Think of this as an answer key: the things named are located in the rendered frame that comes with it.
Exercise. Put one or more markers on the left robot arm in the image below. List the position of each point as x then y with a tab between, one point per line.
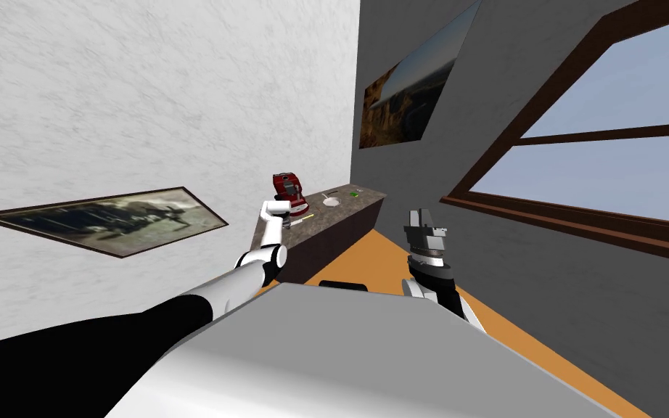
79	360

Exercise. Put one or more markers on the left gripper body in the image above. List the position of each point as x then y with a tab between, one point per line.
286	222

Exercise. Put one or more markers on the brown framed window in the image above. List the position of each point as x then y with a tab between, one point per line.
613	145

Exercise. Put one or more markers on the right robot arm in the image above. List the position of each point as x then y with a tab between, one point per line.
436	281

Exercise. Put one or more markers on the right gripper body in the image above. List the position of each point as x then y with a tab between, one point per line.
424	239

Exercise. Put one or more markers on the white bowl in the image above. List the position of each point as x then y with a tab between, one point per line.
331	202

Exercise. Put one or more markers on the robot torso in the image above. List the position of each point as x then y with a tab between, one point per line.
334	360

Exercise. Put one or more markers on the brown landscape wall picture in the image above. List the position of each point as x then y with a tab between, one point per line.
410	98

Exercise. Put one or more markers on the grey framed wall picture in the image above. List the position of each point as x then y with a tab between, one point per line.
108	223

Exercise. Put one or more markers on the red coffee machine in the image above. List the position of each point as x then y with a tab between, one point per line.
281	183

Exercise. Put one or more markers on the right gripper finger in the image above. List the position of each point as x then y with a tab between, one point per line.
427	218
413	219

